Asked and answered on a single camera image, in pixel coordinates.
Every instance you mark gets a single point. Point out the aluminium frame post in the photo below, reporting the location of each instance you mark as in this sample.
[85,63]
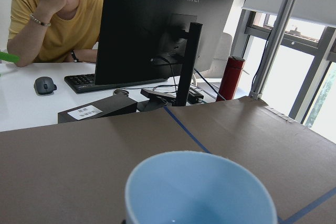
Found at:
[271,47]

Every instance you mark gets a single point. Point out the light blue plastic cup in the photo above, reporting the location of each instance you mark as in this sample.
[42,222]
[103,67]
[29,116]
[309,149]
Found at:
[195,187]

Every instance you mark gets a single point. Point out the black box with label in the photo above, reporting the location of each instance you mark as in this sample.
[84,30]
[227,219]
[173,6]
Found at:
[110,106]

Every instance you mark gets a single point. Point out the red thermos bottle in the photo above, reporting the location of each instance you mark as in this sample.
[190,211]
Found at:
[231,77]

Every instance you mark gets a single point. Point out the grabber stick with green tip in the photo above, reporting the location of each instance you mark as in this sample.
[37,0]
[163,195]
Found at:
[9,57]

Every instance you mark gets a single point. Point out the person in yellow shirt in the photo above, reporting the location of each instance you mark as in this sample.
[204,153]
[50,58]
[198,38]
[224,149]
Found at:
[54,31]

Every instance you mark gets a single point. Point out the black Huawei monitor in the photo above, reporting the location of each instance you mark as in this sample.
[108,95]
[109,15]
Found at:
[146,40]

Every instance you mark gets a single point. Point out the black keyboard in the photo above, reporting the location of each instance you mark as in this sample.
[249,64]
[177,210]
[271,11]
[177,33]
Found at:
[84,83]

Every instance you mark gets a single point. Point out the black computer mouse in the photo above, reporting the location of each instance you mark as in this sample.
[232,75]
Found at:
[44,86]

